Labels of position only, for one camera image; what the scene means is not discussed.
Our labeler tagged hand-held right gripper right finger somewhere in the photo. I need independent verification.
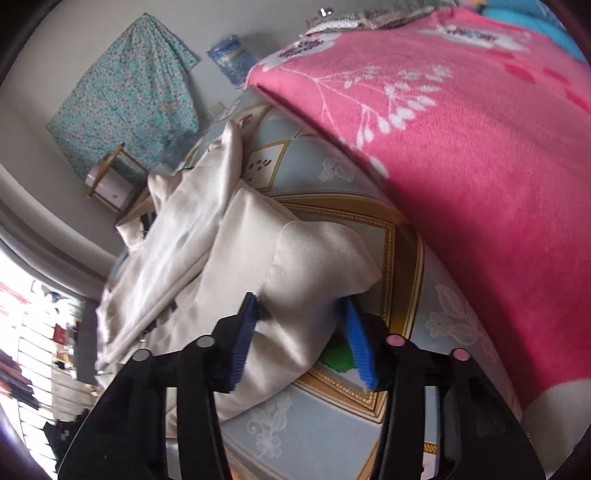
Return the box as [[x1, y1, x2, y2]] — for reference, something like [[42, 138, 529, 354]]
[[342, 298, 543, 480]]

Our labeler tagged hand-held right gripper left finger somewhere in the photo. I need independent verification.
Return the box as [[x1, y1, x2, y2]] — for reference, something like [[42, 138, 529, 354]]
[[58, 292, 262, 480]]

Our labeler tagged cream zip jacket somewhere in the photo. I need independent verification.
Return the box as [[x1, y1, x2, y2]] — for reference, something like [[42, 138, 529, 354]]
[[95, 120, 384, 439]]

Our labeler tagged dark cabinet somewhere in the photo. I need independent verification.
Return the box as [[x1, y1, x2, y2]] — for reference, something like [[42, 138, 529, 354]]
[[74, 300, 100, 384]]

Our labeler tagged patterned grey-blue bed sheet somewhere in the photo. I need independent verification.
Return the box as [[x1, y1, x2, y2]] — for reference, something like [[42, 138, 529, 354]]
[[161, 85, 525, 480]]

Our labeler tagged metal window railing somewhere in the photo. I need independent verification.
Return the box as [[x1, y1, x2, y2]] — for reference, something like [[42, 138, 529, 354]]
[[14, 277, 102, 416]]

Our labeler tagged white box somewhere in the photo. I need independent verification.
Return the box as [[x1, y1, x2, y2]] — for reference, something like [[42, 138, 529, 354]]
[[88, 159, 139, 208]]

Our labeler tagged pink floral blanket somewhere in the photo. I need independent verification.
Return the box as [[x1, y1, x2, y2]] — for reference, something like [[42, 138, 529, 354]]
[[245, 4, 591, 480]]

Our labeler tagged grey curtain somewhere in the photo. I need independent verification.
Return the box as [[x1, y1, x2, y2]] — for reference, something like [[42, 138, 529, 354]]
[[0, 152, 125, 296]]

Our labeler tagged wooden chair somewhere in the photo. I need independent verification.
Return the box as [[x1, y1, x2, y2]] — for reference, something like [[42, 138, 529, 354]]
[[85, 143, 153, 215]]

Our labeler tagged blue water bottle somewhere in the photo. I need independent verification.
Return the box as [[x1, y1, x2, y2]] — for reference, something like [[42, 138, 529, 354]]
[[206, 34, 259, 88]]

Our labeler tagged grey sequined pillow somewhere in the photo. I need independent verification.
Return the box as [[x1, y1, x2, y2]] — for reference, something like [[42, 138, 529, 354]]
[[305, 0, 458, 35]]

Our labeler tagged blue quilt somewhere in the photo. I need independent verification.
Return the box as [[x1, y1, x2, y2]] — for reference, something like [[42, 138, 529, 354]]
[[480, 0, 591, 61]]

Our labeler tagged teal floral wall cloth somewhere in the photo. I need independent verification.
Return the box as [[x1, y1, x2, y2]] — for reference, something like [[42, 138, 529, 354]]
[[46, 13, 201, 181]]

